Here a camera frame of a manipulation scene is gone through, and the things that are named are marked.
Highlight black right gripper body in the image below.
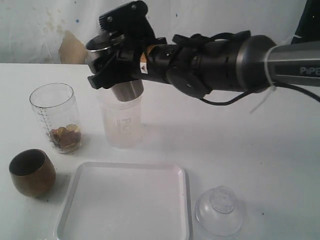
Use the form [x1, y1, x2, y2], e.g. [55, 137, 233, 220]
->
[110, 22, 180, 84]

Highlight stainless steel tumbler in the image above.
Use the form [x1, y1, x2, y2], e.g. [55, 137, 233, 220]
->
[85, 33, 144, 102]

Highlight clear graduated shaker cup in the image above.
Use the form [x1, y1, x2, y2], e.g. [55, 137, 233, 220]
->
[29, 82, 82, 154]

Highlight coins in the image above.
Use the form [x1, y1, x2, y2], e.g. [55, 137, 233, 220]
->
[48, 124, 82, 153]

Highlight brown wooden cup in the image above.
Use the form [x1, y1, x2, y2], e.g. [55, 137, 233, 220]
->
[8, 149, 56, 198]

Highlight clear shaker strainer lid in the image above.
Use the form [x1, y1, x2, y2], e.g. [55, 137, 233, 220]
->
[195, 186, 243, 238]

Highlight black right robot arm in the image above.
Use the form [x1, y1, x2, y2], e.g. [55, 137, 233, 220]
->
[86, 29, 320, 99]

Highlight frosted plastic container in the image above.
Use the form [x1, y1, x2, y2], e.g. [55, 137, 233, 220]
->
[96, 88, 142, 149]

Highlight white zip tie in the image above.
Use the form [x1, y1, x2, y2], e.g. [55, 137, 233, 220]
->
[249, 48, 279, 115]

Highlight white plastic tray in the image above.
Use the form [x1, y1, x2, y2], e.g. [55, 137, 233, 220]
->
[54, 162, 190, 240]

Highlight dark object right background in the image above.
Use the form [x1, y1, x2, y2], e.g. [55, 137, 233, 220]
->
[291, 0, 320, 44]

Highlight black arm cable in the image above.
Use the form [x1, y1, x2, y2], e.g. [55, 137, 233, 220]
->
[172, 30, 320, 107]

